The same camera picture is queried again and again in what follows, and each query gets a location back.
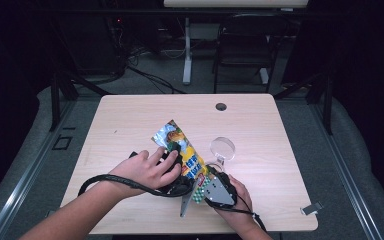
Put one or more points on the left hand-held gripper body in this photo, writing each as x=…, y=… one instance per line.
x=180, y=183

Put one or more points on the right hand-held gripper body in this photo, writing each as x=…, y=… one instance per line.
x=218, y=193

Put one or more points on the yellow spout pouch green cap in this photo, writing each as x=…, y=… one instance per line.
x=190, y=160

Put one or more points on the clear glass jar hinged lid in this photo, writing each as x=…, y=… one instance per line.
x=222, y=148

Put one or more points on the person's right hand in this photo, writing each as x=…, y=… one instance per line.
x=241, y=208

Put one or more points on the person's left hand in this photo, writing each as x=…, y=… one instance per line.
x=143, y=173

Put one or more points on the round black table grommet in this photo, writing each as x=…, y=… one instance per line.
x=221, y=106

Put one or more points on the white desk with white legs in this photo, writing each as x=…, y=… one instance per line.
x=187, y=60

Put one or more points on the grey tape strip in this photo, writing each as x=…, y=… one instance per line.
x=50, y=213
x=311, y=208

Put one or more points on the black chair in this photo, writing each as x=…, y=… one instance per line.
x=246, y=40

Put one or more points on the dark equipment cabinet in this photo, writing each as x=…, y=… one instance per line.
x=93, y=46

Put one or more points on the aluminium floor rail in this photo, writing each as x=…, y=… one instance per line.
x=30, y=173
x=346, y=173

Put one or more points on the black metal frame stand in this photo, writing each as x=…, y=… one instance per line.
x=328, y=106
x=55, y=100

